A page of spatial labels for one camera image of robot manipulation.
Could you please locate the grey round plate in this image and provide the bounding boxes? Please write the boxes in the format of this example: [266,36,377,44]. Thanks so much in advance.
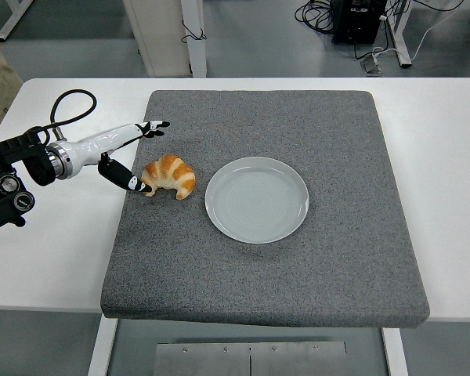
[204,156,310,245]

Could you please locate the person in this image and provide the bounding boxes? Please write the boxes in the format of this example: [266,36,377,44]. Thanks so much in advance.
[0,25,24,146]

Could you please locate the thin black cable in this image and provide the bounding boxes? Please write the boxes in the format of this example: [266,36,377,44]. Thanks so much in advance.
[179,19,208,43]

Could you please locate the grey metal plate with screws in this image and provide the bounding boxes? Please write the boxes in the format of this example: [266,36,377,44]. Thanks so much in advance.
[155,341,348,376]

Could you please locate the croissant bread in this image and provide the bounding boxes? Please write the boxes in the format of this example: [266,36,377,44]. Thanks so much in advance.
[140,154,197,201]

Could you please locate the white slanted desk leg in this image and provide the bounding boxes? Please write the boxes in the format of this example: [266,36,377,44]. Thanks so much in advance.
[0,0,34,42]

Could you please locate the thin white cable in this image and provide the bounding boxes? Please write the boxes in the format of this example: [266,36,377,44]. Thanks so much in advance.
[370,13,467,62]

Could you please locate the white desk frame leg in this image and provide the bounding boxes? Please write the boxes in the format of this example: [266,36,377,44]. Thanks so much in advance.
[386,0,413,70]

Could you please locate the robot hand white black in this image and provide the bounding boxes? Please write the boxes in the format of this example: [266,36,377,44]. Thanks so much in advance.
[64,119,172,197]

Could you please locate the black computer box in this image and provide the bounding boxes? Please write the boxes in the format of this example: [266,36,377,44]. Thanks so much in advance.
[331,0,389,45]

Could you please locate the grey felt mat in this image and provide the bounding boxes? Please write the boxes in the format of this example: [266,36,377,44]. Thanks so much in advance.
[99,89,431,329]

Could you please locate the white table leg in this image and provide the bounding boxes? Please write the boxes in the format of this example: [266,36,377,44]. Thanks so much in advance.
[86,315,119,376]
[381,327,410,376]

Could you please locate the small grey foot pedal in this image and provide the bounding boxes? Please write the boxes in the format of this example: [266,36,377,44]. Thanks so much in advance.
[360,54,384,75]

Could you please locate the black cable bundle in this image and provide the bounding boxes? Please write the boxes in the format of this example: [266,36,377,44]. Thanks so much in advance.
[295,0,338,37]

